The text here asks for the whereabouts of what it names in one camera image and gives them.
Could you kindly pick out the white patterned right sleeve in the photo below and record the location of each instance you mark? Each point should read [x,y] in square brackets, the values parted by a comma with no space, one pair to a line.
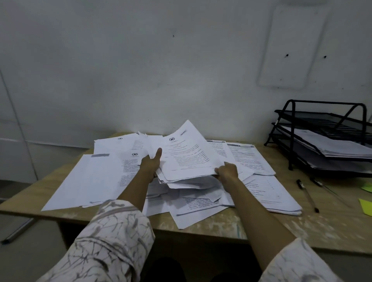
[299,265]

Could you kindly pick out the person's left forearm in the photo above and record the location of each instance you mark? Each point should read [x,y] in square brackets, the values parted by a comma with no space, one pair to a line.
[139,188]

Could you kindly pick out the person's right hand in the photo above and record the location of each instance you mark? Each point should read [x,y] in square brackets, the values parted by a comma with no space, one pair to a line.
[229,173]

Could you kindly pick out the person's right forearm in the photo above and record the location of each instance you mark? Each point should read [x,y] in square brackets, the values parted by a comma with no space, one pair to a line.
[255,220]

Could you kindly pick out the bundle of printed sheets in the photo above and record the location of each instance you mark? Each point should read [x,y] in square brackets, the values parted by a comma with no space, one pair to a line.
[189,154]

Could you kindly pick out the white patterned sleeve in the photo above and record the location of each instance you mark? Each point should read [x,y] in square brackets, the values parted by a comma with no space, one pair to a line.
[107,244]
[299,265]

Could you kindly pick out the wooden table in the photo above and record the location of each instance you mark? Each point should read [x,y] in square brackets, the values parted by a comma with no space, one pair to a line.
[319,226]

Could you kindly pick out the white patterned left sleeve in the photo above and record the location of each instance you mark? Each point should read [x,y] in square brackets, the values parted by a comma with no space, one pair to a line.
[107,244]

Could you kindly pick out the black mesh document tray rack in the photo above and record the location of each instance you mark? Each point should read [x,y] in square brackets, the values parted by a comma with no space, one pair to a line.
[290,136]

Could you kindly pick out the scattered pile of white papers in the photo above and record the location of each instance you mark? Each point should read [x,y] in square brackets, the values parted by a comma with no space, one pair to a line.
[96,180]

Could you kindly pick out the person's left thumb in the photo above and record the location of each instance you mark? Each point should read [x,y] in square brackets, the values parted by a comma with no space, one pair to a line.
[157,155]

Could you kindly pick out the grey metal bar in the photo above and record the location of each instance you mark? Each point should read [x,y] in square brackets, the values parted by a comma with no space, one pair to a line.
[17,231]

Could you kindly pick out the white papers in tray rack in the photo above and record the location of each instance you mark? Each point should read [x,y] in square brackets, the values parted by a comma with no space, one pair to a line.
[334,145]

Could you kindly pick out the slim black clear pen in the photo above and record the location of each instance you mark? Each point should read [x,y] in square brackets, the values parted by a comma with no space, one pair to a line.
[327,188]

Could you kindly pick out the yellow sticky note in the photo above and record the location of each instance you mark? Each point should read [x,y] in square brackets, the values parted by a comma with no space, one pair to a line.
[366,206]
[367,188]

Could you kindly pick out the person's right thumb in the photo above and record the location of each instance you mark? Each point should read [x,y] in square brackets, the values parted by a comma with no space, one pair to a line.
[220,170]

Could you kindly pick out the black ballpoint pen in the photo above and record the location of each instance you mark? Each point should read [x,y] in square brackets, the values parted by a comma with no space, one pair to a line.
[306,194]

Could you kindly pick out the person's left hand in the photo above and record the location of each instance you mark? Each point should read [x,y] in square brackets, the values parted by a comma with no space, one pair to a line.
[148,167]

